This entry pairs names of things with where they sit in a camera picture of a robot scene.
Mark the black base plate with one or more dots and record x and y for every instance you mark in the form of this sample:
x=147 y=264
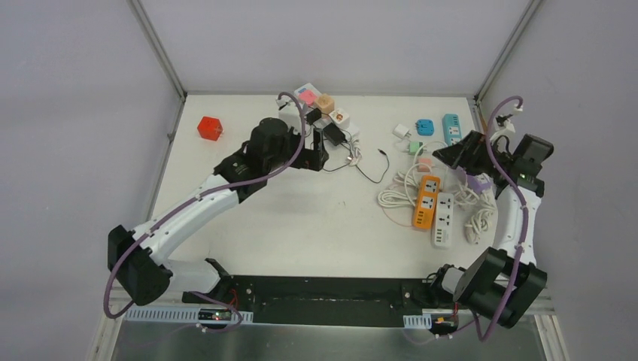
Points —
x=367 y=302

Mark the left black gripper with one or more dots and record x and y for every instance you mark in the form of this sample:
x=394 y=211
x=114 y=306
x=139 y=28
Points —
x=313 y=159

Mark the orange power strip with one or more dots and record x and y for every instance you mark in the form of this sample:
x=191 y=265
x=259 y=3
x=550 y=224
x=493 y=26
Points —
x=425 y=203

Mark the teal power strip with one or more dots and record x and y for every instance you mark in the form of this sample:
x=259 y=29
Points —
x=451 y=129

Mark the black power adapter brick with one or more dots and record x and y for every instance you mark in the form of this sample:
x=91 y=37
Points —
x=334 y=134

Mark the pink plug adapter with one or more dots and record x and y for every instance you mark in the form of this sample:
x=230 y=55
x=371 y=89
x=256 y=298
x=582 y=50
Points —
x=424 y=165

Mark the red cube plug adapter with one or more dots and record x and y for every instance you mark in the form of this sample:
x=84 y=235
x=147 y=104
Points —
x=210 y=128

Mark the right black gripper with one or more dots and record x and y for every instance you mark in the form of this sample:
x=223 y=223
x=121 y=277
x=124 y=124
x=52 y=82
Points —
x=466 y=153

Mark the small black adapter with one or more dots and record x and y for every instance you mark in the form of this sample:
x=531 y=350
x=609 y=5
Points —
x=313 y=116

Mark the tan cube adapter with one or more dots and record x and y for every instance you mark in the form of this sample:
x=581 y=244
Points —
x=325 y=103

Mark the purple power strip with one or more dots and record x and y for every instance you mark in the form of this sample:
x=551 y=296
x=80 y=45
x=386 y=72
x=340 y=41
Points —
x=477 y=183

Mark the white charger plug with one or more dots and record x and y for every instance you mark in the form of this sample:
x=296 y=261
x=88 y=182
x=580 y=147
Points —
x=402 y=132

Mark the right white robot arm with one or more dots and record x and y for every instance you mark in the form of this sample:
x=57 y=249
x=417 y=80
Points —
x=505 y=280

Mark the green plug adapter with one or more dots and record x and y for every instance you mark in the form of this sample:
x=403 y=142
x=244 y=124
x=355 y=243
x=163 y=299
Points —
x=415 y=148

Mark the blue plug adapter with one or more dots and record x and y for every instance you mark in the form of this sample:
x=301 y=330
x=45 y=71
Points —
x=425 y=127

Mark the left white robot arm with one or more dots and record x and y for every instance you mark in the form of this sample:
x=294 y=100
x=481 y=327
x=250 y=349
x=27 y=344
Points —
x=139 y=258

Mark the long white power strip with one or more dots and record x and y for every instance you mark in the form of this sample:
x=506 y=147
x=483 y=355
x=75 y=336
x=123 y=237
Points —
x=351 y=131

